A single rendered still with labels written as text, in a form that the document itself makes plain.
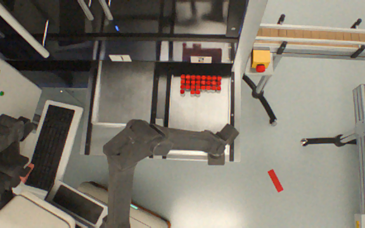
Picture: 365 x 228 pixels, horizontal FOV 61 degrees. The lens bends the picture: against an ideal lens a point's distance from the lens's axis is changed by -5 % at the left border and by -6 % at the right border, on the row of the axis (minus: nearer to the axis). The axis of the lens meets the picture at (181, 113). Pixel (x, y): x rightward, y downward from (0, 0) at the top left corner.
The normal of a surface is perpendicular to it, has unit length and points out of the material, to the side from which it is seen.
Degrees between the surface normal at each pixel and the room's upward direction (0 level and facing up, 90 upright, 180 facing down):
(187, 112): 0
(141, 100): 0
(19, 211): 42
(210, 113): 0
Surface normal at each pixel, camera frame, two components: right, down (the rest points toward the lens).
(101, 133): -0.05, -0.25
